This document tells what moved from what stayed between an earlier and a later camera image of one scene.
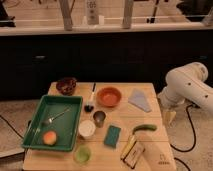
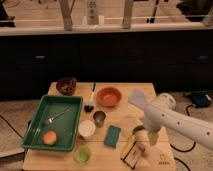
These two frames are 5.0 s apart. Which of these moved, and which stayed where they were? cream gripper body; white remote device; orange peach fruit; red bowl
Moved: cream gripper body
Stayed: white remote device; red bowl; orange peach fruit
